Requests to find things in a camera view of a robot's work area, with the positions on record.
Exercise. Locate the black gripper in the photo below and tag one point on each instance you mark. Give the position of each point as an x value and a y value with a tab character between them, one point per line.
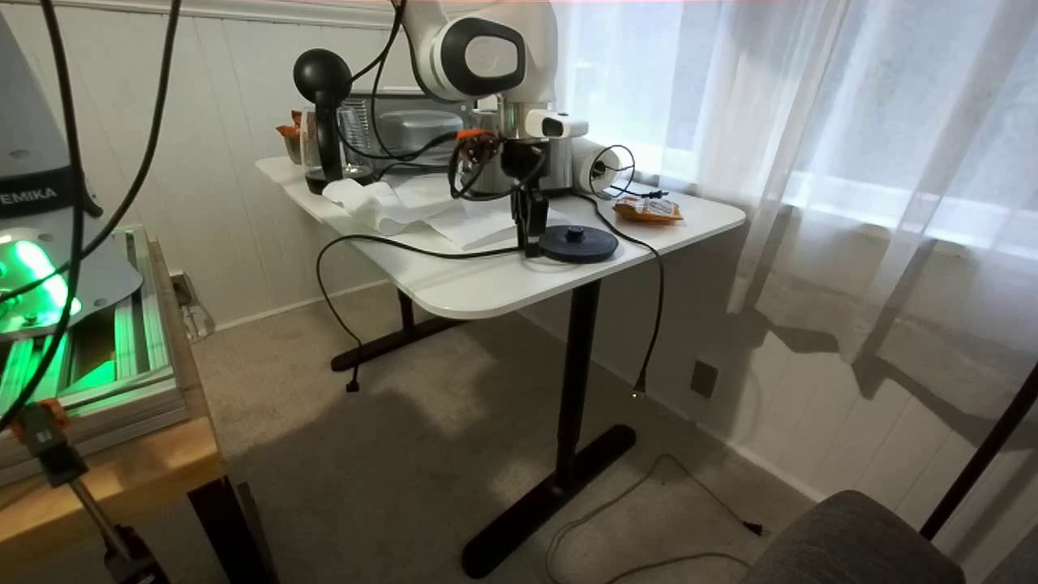
522	164

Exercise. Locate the black kettle electric base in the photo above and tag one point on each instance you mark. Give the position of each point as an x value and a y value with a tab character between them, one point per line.
586	244

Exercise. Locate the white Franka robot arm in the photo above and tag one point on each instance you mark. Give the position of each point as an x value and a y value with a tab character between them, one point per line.
480	57

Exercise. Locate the silver two-slot toaster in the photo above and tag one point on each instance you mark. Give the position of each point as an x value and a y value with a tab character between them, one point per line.
563	167

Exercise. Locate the white cloth on desk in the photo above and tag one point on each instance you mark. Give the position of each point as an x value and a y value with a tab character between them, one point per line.
455	222

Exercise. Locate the white paper towel roll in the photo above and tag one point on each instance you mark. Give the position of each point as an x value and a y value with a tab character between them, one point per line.
596	167

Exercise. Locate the small orange bottle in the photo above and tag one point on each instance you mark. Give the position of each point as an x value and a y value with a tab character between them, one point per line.
290	134

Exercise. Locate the white sheer curtain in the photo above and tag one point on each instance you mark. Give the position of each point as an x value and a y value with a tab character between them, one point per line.
865	164

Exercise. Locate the black stand leg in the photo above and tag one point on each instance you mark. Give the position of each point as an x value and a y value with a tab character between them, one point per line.
231	536

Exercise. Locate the dark grey sofa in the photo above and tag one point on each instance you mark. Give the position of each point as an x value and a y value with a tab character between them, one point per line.
853	541

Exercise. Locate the wooden platform board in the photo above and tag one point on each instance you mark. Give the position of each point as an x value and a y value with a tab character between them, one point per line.
131	474

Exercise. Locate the black floor lamp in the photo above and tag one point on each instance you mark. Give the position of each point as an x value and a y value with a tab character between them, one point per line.
977	456

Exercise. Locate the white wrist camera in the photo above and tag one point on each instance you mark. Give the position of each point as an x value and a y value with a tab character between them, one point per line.
552	125

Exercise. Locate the wall power outlet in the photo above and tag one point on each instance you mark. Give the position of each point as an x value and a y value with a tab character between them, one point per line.
705	377

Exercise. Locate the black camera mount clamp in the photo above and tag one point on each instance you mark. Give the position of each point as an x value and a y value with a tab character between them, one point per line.
48	444

